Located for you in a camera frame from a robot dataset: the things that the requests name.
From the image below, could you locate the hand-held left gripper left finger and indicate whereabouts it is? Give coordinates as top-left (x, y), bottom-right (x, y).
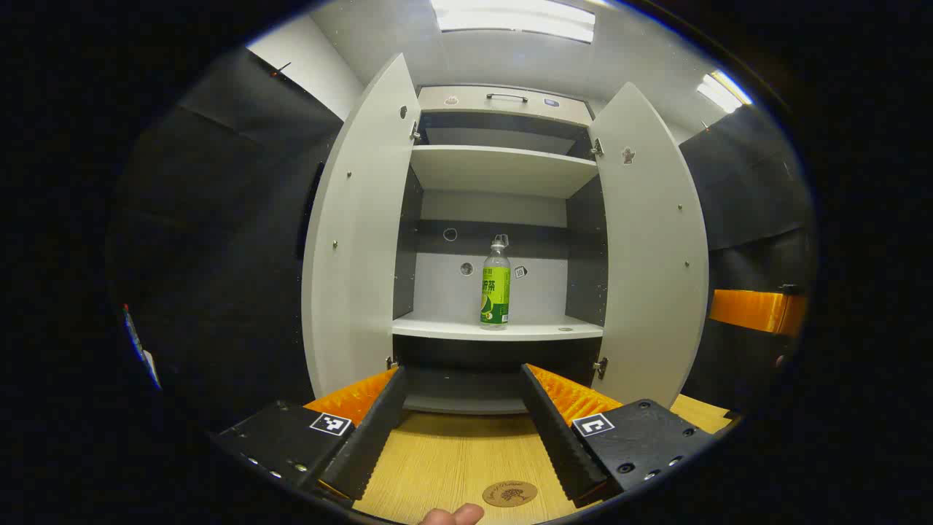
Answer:
top-left (210, 366), bottom-right (410, 502)

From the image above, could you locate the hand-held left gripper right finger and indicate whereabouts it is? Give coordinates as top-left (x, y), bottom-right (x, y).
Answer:
top-left (520, 363), bottom-right (720, 510)

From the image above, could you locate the round cork coaster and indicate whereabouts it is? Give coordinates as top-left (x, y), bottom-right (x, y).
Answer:
top-left (482, 480), bottom-right (539, 508)

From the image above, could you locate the grey cabinet door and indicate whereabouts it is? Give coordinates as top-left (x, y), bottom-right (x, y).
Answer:
top-left (587, 82), bottom-right (710, 409)
top-left (301, 52), bottom-right (422, 398)

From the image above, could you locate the green label bottle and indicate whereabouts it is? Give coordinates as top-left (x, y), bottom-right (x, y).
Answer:
top-left (480, 235), bottom-right (511, 330)

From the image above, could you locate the grey cabinet drawer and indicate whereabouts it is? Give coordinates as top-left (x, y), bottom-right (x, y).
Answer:
top-left (417, 85), bottom-right (593, 126)

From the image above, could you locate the small ceiling light panel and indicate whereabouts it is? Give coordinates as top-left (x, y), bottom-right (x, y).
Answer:
top-left (696, 69), bottom-right (754, 114)

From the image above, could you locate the black backdrop cloth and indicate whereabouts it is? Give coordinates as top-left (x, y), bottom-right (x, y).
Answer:
top-left (106, 47), bottom-right (816, 431)

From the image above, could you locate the blue white panel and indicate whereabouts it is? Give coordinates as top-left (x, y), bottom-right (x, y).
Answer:
top-left (120, 303), bottom-right (163, 391)

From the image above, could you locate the long ceiling light panel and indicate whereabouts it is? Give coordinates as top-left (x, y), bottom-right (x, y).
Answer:
top-left (430, 0), bottom-right (597, 43)

